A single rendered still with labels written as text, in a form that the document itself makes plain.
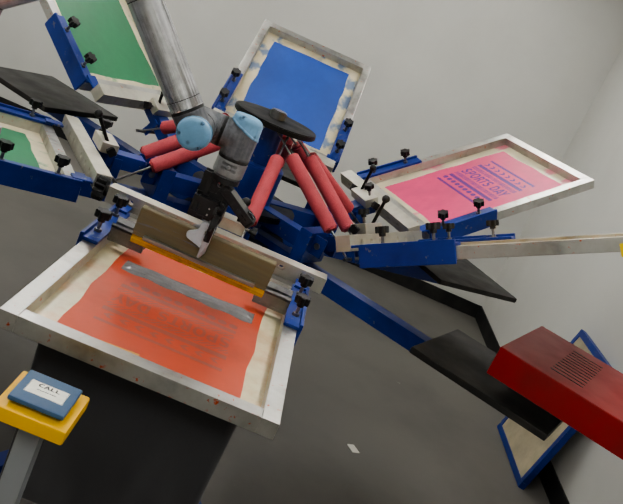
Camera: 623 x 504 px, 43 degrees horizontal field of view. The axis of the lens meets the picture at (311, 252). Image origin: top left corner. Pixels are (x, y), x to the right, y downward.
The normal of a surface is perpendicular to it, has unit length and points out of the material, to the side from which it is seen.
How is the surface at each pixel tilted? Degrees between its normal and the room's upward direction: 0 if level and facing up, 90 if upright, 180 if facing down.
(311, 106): 32
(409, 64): 90
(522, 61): 90
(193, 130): 90
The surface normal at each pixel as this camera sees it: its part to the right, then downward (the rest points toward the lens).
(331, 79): 0.31, -0.59
